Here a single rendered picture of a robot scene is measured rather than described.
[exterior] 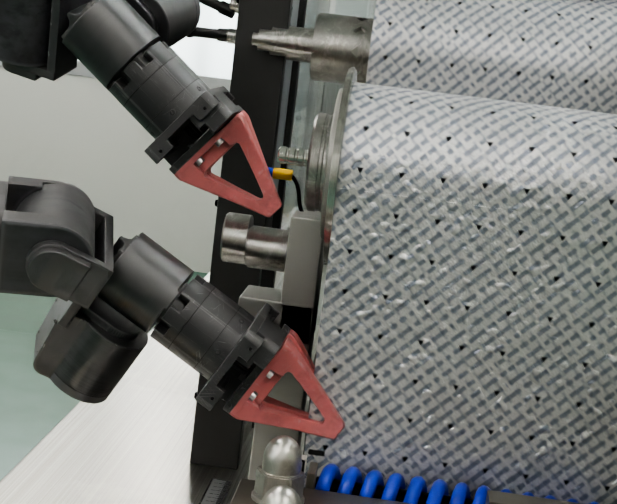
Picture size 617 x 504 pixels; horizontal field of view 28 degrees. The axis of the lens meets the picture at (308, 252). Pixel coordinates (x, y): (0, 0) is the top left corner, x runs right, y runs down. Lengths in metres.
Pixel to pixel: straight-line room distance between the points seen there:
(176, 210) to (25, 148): 0.87
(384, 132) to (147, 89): 0.18
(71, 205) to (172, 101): 0.11
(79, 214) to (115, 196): 5.81
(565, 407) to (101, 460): 0.54
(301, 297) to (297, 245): 0.04
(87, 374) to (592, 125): 0.41
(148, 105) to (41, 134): 5.84
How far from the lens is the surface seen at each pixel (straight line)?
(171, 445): 1.34
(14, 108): 6.80
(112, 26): 0.93
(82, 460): 1.28
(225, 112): 0.90
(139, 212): 6.66
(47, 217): 0.86
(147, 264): 0.89
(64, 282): 0.86
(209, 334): 0.88
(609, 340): 0.90
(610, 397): 0.91
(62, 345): 0.92
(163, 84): 0.93
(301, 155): 0.96
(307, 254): 0.96
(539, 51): 1.12
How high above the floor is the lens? 1.34
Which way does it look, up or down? 10 degrees down
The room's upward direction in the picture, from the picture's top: 7 degrees clockwise
